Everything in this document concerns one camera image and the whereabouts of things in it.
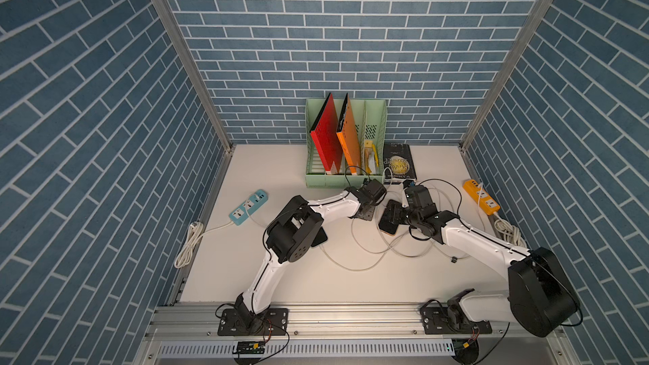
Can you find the red box folder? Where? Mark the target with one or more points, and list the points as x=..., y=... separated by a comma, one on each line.
x=323, y=134

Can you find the orange box folder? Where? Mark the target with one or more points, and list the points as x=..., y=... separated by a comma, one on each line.
x=348, y=137

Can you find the black book with gold moon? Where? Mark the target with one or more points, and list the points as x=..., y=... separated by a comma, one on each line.
x=398, y=163

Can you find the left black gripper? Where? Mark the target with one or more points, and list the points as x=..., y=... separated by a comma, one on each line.
x=368, y=216

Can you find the yellow packet in organizer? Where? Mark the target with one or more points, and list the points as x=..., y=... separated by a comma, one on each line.
x=370, y=156

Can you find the orange power strip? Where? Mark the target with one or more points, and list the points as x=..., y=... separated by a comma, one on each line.
x=482, y=198

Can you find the green file organizer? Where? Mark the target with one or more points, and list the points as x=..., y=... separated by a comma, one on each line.
x=370, y=118

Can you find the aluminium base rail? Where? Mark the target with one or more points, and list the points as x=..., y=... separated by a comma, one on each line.
x=339, y=333

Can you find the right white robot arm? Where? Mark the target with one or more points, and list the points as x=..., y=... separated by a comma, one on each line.
x=539, y=296

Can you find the teal power strip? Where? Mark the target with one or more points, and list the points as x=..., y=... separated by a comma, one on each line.
x=241, y=214

